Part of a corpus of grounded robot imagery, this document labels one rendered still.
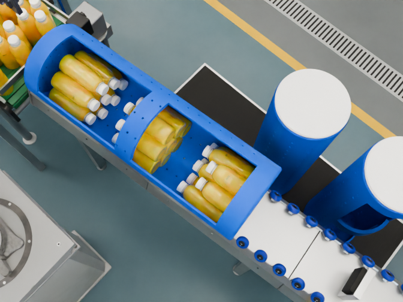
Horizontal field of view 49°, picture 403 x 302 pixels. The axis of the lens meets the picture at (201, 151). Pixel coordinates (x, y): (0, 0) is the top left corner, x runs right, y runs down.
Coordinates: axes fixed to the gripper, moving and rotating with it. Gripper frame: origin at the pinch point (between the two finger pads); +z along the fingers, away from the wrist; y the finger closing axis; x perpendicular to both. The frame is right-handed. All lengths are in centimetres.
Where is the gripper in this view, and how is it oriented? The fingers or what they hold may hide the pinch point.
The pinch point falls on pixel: (13, 3)
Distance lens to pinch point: 148.1
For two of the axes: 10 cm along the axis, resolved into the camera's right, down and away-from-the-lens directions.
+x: 8.0, 5.7, -1.8
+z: -0.2, 3.3, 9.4
